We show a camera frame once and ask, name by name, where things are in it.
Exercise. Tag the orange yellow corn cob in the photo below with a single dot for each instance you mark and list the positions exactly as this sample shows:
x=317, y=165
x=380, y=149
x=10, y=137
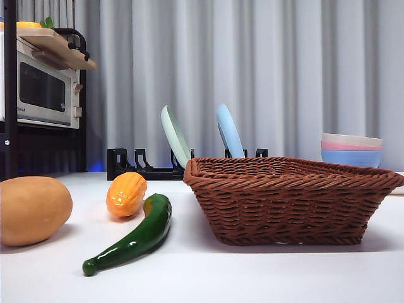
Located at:
x=124, y=195

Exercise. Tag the green curved cucumber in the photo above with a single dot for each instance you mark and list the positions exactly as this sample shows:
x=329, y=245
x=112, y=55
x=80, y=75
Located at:
x=151, y=227

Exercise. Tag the brown woven wicker basket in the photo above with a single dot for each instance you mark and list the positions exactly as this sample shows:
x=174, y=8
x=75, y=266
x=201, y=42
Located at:
x=284, y=208

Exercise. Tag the brown potato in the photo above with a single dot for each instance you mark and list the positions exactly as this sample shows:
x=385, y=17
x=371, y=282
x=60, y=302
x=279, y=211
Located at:
x=31, y=211

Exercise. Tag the pale green plate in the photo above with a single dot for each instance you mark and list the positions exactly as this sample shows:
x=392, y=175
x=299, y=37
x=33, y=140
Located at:
x=175, y=139

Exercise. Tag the light blue plate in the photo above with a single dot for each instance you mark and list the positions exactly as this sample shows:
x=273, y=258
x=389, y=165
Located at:
x=230, y=132

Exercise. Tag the black dish rack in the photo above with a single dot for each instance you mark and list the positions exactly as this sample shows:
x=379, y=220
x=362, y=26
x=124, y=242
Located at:
x=142, y=175

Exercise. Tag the grey pleated curtain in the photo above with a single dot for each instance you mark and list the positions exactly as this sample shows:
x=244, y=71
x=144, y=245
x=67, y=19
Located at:
x=284, y=63

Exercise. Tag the beige oven knob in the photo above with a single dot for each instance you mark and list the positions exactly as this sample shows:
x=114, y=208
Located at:
x=78, y=87
x=78, y=111

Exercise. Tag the pink bowl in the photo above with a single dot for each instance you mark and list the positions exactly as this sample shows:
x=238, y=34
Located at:
x=341, y=146

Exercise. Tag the blue bowl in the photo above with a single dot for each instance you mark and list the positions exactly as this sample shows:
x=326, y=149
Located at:
x=350, y=158

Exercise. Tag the cream bowl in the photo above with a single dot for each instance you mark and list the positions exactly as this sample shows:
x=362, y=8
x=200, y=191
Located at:
x=350, y=139

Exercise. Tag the cream toaster oven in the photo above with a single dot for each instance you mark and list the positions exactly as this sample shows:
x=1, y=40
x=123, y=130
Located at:
x=44, y=85

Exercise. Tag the wooden cutting board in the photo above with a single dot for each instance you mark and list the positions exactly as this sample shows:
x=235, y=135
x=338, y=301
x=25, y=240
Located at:
x=53, y=47

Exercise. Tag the green toy leaf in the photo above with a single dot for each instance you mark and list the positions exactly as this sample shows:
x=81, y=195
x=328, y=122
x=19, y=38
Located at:
x=48, y=22

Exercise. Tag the white plate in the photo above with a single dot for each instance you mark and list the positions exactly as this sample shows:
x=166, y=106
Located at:
x=400, y=190

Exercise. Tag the yellow toy vegetable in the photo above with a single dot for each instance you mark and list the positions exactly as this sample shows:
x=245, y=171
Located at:
x=28, y=24

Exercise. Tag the black metal shelf frame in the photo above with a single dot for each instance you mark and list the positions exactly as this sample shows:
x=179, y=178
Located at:
x=11, y=94

